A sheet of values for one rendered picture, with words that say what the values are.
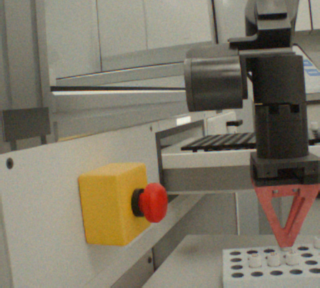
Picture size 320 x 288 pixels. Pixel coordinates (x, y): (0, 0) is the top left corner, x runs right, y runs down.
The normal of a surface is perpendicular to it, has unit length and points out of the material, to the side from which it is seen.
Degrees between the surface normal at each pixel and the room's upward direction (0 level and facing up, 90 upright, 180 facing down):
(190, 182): 90
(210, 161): 90
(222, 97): 120
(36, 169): 90
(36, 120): 90
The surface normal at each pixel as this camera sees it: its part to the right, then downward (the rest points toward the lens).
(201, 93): -0.13, 0.46
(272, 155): -0.59, 0.07
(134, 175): 0.94, -0.07
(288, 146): -0.02, 0.04
